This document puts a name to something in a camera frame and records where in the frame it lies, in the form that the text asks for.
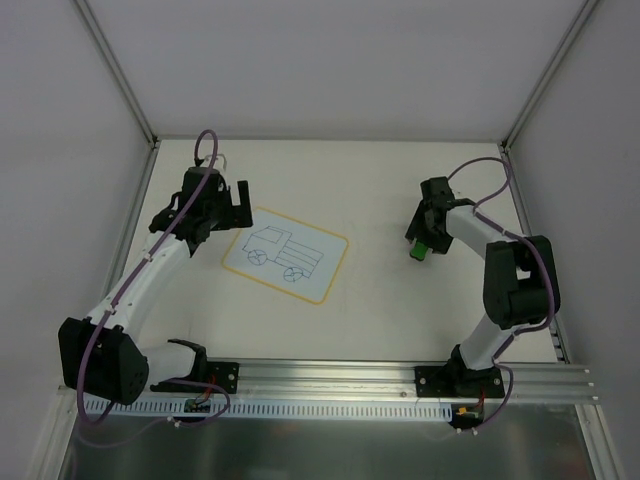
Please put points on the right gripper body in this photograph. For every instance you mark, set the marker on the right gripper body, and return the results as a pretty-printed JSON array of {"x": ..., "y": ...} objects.
[{"x": 426, "y": 238}]

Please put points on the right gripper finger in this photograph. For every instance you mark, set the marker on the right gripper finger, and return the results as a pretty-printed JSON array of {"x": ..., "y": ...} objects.
[
  {"x": 438, "y": 240},
  {"x": 416, "y": 231}
]

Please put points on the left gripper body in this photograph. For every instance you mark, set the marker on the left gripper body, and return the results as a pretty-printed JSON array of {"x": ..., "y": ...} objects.
[{"x": 236, "y": 210}]

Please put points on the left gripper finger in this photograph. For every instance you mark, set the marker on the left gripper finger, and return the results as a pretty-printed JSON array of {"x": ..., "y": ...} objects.
[
  {"x": 197, "y": 235},
  {"x": 241, "y": 214}
]

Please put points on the green whiteboard eraser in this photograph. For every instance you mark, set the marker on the green whiteboard eraser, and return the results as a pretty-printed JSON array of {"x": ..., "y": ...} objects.
[{"x": 419, "y": 251}]

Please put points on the yellow-framed small whiteboard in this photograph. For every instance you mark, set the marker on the yellow-framed small whiteboard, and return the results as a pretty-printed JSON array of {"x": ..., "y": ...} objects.
[{"x": 288, "y": 255}]

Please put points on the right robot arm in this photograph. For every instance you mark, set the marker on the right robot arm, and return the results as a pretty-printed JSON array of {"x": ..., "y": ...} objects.
[{"x": 520, "y": 291}]

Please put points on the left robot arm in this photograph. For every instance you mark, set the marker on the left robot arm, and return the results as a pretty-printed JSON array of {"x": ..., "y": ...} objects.
[{"x": 100, "y": 354}]

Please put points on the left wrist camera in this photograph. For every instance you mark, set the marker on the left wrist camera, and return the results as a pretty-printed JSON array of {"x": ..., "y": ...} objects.
[{"x": 218, "y": 162}]

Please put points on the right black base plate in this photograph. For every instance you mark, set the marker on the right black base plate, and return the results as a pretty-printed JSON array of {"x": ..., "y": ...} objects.
[{"x": 443, "y": 381}]

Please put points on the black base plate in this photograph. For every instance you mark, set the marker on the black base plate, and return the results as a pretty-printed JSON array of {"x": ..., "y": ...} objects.
[
  {"x": 443, "y": 381},
  {"x": 224, "y": 374}
]

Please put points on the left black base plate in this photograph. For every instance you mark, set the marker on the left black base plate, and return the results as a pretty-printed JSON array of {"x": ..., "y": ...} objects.
[{"x": 224, "y": 374}]

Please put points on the aluminium mounting rail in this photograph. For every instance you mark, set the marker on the aluminium mounting rail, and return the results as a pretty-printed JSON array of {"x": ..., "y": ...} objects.
[{"x": 349, "y": 380}]

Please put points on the white slotted cable duct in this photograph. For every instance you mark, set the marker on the white slotted cable duct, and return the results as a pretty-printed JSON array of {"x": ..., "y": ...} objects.
[{"x": 288, "y": 409}]

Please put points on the left aluminium frame post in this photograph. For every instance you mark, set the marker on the left aluminium frame post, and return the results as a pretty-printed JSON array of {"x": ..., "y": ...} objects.
[{"x": 126, "y": 130}]

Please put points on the aluminium frame post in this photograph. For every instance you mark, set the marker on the aluminium frame post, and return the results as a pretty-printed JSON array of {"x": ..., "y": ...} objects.
[
  {"x": 535, "y": 98},
  {"x": 126, "y": 130}
]

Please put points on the right aluminium frame post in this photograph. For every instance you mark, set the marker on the right aluminium frame post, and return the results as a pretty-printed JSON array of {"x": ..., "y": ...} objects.
[{"x": 535, "y": 98}]

